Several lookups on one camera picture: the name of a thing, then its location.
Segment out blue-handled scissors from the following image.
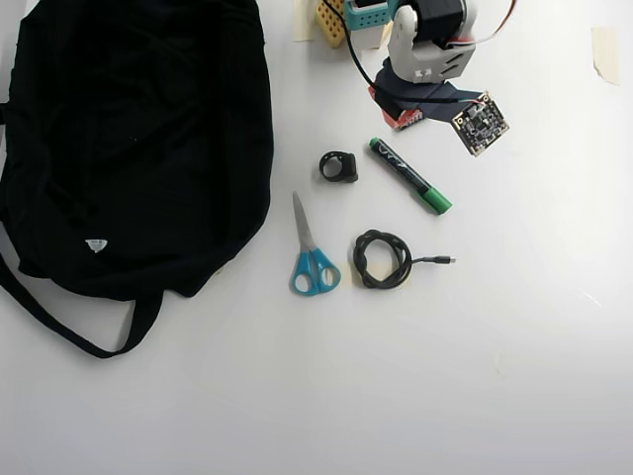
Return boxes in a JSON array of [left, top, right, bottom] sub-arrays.
[[289, 190, 342, 298]]

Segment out yellow perforated block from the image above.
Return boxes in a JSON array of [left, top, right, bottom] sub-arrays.
[[315, 0, 346, 49]]

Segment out white and red servo wires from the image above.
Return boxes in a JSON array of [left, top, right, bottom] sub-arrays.
[[444, 0, 520, 50]]

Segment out green marker with black barrel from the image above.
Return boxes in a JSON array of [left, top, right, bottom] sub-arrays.
[[367, 136, 454, 216]]

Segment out black plastic ring device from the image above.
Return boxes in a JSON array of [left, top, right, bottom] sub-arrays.
[[317, 150, 359, 185]]

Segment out coiled black USB cable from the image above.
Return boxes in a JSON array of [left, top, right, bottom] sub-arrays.
[[353, 228, 457, 291]]

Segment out navy gripper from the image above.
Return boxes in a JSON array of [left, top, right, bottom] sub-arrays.
[[368, 56, 490, 134]]

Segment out beige tape strip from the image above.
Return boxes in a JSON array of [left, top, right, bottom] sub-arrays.
[[292, 0, 317, 43]]

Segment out bare camera circuit board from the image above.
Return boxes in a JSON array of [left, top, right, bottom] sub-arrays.
[[449, 90, 511, 158]]

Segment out torn beige masking tape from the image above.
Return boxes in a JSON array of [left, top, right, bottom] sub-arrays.
[[590, 26, 622, 86]]

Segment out black fabric bag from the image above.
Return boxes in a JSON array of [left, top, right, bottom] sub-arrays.
[[0, 0, 276, 360]]

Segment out thin black camera cable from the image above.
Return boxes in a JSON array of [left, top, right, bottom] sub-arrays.
[[343, 29, 484, 108]]

